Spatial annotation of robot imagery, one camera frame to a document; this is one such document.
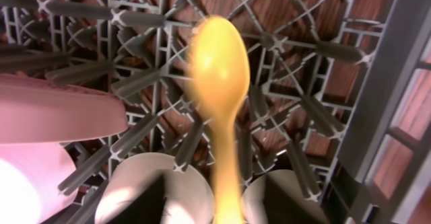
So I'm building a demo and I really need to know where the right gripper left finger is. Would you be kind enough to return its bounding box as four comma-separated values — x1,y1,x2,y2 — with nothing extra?
112,175,167,224

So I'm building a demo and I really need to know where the yellow plastic spoon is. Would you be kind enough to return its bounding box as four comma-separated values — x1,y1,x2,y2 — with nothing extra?
189,16,250,224

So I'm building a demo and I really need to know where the pale green bowl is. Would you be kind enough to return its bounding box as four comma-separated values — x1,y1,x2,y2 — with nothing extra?
94,153,214,224

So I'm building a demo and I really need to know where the pink plate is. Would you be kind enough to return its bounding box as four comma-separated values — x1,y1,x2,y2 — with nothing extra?
1,74,128,144

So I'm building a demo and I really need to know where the pink bowl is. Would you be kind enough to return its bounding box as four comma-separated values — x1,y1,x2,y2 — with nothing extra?
1,143,78,223

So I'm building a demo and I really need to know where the grey dish rack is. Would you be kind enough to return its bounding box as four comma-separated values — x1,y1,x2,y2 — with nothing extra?
1,0,430,223

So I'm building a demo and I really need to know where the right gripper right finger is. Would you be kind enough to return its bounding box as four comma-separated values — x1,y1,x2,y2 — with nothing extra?
262,173,325,224

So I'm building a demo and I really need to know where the white cup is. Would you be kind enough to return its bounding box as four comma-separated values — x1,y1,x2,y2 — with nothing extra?
242,170,329,223

